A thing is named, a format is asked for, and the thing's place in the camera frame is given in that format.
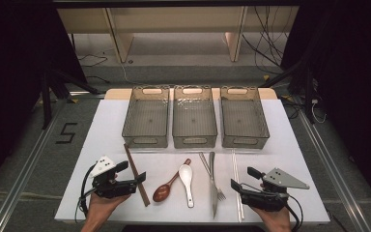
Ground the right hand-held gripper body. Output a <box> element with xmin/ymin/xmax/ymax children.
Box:
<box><xmin>240</xmin><ymin>167</ymin><xmax>310</xmax><ymax>213</ymax></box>

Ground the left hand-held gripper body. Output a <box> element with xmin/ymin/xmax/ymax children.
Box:
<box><xmin>89</xmin><ymin>156</ymin><xmax>140</xmax><ymax>199</ymax></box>

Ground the white chopstick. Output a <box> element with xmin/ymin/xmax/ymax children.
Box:
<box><xmin>233</xmin><ymin>149</ymin><xmax>245</xmax><ymax>221</ymax></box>
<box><xmin>231</xmin><ymin>149</ymin><xmax>243</xmax><ymax>223</ymax></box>

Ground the metal fork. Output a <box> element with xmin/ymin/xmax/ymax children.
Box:
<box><xmin>198</xmin><ymin>152</ymin><xmax>227</xmax><ymax>202</ymax></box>

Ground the metal table knife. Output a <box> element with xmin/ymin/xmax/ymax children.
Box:
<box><xmin>208</xmin><ymin>151</ymin><xmax>219</xmax><ymax>220</ymax></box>

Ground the brown wooden spoon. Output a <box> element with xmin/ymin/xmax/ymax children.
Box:
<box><xmin>152</xmin><ymin>158</ymin><xmax>192</xmax><ymax>203</ymax></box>

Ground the white ceramic spoon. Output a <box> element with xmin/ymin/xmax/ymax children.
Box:
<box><xmin>178</xmin><ymin>164</ymin><xmax>195</xmax><ymax>209</ymax></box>

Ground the grey transparent plastic bin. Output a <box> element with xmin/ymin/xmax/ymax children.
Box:
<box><xmin>172</xmin><ymin>85</ymin><xmax>218</xmax><ymax>150</ymax></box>
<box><xmin>121</xmin><ymin>85</ymin><xmax>170</xmax><ymax>149</ymax></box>
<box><xmin>219</xmin><ymin>85</ymin><xmax>271</xmax><ymax>150</ymax></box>

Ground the person's left hand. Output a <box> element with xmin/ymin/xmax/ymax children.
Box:
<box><xmin>84</xmin><ymin>192</ymin><xmax>131</xmax><ymax>224</ymax></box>

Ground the person's right hand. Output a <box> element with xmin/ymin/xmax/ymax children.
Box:
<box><xmin>250</xmin><ymin>206</ymin><xmax>293</xmax><ymax>228</ymax></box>

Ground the white table sheet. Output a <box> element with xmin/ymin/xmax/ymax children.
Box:
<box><xmin>54</xmin><ymin>98</ymin><xmax>331</xmax><ymax>225</ymax></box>

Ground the black metal stand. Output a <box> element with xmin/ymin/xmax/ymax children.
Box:
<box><xmin>259</xmin><ymin>59</ymin><xmax>319</xmax><ymax>126</ymax></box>
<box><xmin>40</xmin><ymin>69</ymin><xmax>101</xmax><ymax>131</ymax></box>

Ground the dark curtain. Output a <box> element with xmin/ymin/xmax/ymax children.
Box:
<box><xmin>0</xmin><ymin>6</ymin><xmax>89</xmax><ymax>198</ymax></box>
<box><xmin>281</xmin><ymin>0</ymin><xmax>371</xmax><ymax>209</ymax></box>

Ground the beige wooden desk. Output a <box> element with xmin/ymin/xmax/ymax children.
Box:
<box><xmin>56</xmin><ymin>6</ymin><xmax>300</xmax><ymax>64</ymax></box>

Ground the left hand-held gripper cable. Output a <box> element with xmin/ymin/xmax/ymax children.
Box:
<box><xmin>74</xmin><ymin>163</ymin><xmax>99</xmax><ymax>223</ymax></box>

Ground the hand-held gripper cable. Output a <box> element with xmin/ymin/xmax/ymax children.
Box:
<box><xmin>284</xmin><ymin>192</ymin><xmax>304</xmax><ymax>232</ymax></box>
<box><xmin>74</xmin><ymin>163</ymin><xmax>99</xmax><ymax>223</ymax></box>

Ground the right hand-held gripper cable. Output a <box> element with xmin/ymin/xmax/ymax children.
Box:
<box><xmin>284</xmin><ymin>192</ymin><xmax>304</xmax><ymax>232</ymax></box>

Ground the metal floor rail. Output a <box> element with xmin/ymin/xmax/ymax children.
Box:
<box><xmin>298</xmin><ymin>107</ymin><xmax>371</xmax><ymax>232</ymax></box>
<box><xmin>0</xmin><ymin>100</ymin><xmax>67</xmax><ymax>232</ymax></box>

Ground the white floor cable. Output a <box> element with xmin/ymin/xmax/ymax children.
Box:
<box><xmin>118</xmin><ymin>62</ymin><xmax>144</xmax><ymax>87</ymax></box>

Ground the black floor cable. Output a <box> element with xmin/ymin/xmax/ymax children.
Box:
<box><xmin>76</xmin><ymin>52</ymin><xmax>111</xmax><ymax>85</ymax></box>

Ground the bundle of black cables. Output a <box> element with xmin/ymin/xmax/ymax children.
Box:
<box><xmin>241</xmin><ymin>6</ymin><xmax>294</xmax><ymax>75</ymax></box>

